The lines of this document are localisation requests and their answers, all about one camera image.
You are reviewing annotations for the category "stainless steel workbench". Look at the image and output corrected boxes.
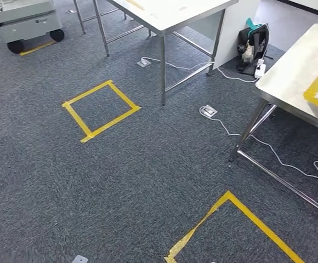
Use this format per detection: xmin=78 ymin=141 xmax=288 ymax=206
xmin=228 ymin=23 xmax=318 ymax=221

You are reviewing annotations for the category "yellow floor tape strip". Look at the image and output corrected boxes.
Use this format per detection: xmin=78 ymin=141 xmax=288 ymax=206
xmin=19 ymin=39 xmax=57 ymax=57

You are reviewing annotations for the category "yellow floor tape square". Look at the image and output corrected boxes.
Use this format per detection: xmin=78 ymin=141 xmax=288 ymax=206
xmin=164 ymin=190 xmax=307 ymax=263
xmin=61 ymin=79 xmax=142 ymax=144

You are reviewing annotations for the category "white desk with metal legs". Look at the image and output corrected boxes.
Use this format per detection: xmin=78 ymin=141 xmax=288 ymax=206
xmin=72 ymin=0 xmax=261 ymax=107

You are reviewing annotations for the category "black backpack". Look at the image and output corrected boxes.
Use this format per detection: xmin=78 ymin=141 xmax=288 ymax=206
xmin=236 ymin=18 xmax=270 ymax=76

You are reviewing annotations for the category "white floor cable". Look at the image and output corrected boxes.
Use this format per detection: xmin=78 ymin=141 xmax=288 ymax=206
xmin=141 ymin=56 xmax=258 ymax=83
xmin=199 ymin=106 xmax=318 ymax=190

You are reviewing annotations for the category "white power strip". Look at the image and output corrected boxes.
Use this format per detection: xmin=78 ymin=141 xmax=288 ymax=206
xmin=254 ymin=58 xmax=267 ymax=79

